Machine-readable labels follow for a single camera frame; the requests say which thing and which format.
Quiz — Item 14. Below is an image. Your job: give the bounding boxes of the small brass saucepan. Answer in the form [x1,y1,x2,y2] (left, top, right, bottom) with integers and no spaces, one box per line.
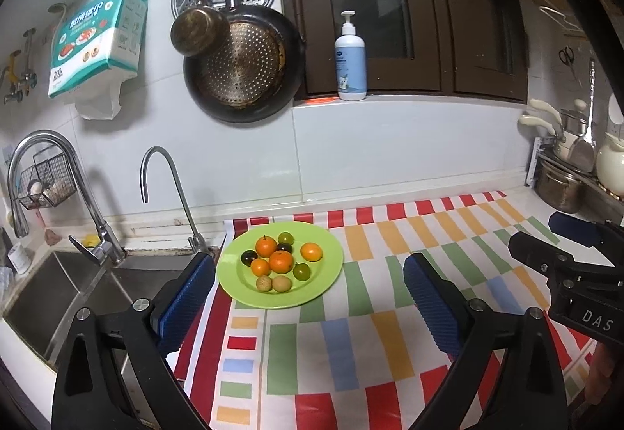
[170,0,231,58]

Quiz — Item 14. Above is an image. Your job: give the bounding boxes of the steel cooking pot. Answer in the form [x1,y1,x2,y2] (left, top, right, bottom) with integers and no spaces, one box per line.
[536,162,586,215]

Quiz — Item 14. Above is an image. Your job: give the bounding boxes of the black frying pan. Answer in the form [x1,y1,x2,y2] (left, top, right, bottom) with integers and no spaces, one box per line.
[183,0,304,125]

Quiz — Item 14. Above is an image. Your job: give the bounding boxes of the steel sink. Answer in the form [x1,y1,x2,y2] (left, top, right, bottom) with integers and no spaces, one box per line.
[0,249,198,411]

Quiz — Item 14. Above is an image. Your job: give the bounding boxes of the steel pot rack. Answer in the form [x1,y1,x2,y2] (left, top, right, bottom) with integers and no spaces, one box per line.
[529,137,624,221]

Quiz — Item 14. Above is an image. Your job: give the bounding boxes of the white teapot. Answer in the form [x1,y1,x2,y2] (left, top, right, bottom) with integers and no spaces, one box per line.
[596,132,624,197]

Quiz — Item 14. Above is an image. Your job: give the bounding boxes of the thin gooseneck faucet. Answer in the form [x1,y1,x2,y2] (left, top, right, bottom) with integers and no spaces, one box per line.
[140,146,211,255]

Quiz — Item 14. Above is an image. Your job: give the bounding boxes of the teal paper towel pack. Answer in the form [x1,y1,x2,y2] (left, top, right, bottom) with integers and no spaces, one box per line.
[48,0,149,121]

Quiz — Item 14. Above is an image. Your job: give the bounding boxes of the black wire faucet basket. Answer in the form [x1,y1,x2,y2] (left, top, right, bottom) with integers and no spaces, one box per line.
[18,152,79,210]

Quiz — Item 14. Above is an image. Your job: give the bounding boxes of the white cup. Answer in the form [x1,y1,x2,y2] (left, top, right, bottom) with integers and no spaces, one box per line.
[7,242,33,275]

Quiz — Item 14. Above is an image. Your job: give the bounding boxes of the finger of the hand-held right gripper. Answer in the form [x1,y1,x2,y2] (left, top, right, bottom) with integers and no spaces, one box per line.
[508,231,588,297]
[548,212,624,249]

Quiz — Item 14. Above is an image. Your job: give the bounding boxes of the white ladle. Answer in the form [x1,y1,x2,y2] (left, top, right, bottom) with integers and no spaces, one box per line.
[607,91,624,124]

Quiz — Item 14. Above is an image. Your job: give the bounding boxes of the green plate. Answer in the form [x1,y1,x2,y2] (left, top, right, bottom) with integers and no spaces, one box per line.
[216,221,344,309]

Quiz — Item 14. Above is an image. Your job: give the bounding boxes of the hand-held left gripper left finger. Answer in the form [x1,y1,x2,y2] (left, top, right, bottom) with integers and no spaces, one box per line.
[51,252,216,430]

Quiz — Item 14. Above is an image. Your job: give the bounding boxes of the large orange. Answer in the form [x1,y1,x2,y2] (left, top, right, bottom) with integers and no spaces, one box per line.
[269,251,294,274]

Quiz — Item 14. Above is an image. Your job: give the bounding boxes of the white pump soap bottle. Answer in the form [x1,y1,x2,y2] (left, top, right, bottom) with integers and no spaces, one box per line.
[334,11,367,101]

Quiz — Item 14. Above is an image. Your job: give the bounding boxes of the black scissors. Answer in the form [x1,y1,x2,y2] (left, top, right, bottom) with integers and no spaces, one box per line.
[558,46,577,76]

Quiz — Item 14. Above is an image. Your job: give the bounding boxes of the striped colourful tablecloth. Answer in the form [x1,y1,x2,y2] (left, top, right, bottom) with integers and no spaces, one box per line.
[167,190,610,430]

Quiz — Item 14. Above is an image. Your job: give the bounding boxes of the white wire hanger rack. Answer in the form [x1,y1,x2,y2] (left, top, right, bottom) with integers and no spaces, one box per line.
[539,5,587,39]

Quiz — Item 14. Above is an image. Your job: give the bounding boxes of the large steel kitchen faucet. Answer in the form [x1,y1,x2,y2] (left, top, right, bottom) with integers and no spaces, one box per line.
[7,130,126,266]

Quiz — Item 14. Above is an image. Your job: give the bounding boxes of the person's right hand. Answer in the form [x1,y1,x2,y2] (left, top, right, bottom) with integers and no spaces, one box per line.
[587,341,624,411]

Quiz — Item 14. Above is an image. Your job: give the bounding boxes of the steel spatula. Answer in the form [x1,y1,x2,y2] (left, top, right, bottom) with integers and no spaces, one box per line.
[568,59,597,175]

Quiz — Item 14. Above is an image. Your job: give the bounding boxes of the dark brown window frame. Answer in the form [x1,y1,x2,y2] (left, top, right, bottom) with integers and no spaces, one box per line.
[273,0,533,107]

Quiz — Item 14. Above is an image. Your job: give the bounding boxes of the brass wall tap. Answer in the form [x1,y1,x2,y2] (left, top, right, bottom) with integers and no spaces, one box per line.
[0,27,40,105]

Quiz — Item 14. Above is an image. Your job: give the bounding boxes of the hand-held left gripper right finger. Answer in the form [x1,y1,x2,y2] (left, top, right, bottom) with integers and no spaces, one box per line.
[404,253,571,430]

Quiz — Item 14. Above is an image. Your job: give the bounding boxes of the white-handled saucepan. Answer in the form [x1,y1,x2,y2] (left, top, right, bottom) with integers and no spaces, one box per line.
[518,98,593,158]

